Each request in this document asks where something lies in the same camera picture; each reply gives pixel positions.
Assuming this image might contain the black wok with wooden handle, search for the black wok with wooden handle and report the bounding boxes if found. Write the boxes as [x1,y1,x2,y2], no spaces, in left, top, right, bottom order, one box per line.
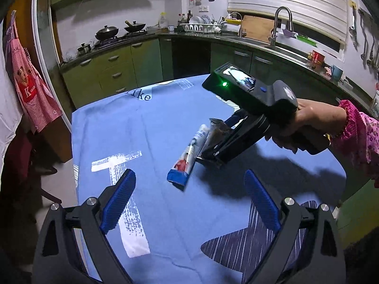
[124,20,147,34]

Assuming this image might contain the light green base cabinets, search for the light green base cabinets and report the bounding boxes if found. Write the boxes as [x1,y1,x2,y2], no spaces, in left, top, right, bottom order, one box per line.
[61,37,163,108]

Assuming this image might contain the white hanging cloth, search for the white hanging cloth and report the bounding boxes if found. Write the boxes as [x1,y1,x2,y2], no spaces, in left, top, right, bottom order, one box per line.
[0,18,24,169]

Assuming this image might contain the tall steel faucet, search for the tall steel faucet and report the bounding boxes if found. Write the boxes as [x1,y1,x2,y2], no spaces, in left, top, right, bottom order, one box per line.
[268,6,293,47]

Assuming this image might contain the hanging steel spoon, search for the hanging steel spoon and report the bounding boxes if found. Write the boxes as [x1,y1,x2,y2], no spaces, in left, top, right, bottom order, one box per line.
[349,4,359,47]

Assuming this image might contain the dark wooden chair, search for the dark wooden chair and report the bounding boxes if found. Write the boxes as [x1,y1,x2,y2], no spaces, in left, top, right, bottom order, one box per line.
[12,130,63,222]

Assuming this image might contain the wooden cutting board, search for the wooden cutting board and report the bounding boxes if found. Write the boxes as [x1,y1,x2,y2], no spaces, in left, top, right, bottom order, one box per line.
[240,15,276,40]

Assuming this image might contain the small steel faucet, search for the small steel faucet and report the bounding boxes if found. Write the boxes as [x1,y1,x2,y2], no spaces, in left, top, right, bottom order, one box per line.
[229,12,248,37]

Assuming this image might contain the dark clothing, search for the dark clothing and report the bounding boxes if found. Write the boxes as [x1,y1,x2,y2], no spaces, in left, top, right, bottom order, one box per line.
[343,240,379,284]

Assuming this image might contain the dark sauce bottles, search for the dark sauce bottles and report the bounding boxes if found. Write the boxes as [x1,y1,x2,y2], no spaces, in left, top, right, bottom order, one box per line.
[178,10,193,25]

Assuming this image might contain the black wok with lid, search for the black wok with lid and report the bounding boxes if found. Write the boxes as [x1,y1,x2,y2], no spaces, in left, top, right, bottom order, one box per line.
[95,25,119,41]

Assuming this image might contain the white dish rack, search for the white dish rack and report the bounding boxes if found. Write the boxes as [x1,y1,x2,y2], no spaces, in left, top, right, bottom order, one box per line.
[179,24,222,34]

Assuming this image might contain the hanging steel ladle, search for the hanging steel ladle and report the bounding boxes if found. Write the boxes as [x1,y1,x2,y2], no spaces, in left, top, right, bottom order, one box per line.
[360,10,369,60]
[367,15,379,67]

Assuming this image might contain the gas stove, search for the gas stove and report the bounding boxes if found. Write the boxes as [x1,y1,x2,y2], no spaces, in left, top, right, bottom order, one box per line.
[94,31,148,48]

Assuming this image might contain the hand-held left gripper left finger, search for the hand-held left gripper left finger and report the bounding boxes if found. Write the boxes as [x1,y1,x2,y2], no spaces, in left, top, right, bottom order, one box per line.
[32,169,137,284]

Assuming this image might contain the green tray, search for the green tray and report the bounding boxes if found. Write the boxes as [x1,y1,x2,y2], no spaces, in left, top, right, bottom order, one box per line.
[296,34,317,46]

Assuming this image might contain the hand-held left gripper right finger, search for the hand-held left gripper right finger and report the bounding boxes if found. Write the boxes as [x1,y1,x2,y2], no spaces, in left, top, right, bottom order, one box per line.
[241,169,347,284]

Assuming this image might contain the blue printed tablecloth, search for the blue printed tablecloth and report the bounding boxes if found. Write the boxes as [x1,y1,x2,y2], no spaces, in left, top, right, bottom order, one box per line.
[71,75,347,284]

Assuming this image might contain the white plates in rack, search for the white plates in rack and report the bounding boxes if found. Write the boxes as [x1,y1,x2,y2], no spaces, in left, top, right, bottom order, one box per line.
[189,15,211,26]

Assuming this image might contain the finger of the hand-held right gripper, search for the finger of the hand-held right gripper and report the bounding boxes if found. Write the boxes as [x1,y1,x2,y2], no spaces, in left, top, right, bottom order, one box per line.
[201,111,252,156]
[198,120,268,166]

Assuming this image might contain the red checkered apron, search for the red checkered apron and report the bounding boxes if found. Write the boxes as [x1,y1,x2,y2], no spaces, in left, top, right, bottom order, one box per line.
[6,10,63,133]

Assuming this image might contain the blue and white wrapper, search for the blue and white wrapper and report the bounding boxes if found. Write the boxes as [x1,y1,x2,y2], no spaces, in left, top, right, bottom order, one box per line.
[166,124,211,191]

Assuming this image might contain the silver brown wrapper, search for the silver brown wrapper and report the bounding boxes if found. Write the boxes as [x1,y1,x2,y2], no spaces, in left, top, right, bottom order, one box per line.
[204,118,230,154]

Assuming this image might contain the person's right hand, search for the person's right hand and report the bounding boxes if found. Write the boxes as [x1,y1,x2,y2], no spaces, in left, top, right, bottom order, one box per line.
[264,98,347,154]

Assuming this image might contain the steel sink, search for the steel sink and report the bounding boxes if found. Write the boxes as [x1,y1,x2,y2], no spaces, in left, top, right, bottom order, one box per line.
[222,34,311,64]

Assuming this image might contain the dark green base cabinets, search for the dark green base cabinets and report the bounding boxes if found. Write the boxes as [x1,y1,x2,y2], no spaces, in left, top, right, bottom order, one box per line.
[160,35,370,116]

